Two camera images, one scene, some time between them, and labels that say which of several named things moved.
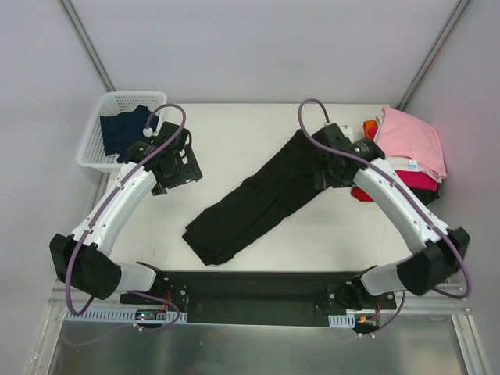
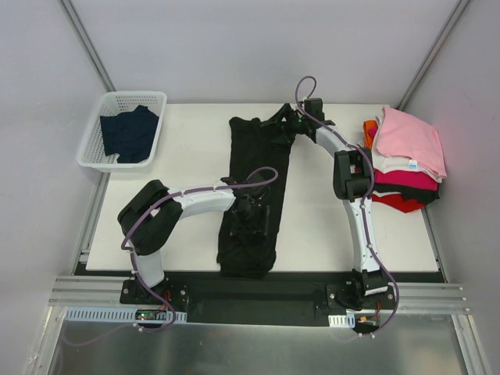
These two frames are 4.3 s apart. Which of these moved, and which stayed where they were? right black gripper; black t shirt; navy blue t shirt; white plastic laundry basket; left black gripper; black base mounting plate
Moved: left black gripper; right black gripper; black t shirt
Stayed: navy blue t shirt; white plastic laundry basket; black base mounting plate
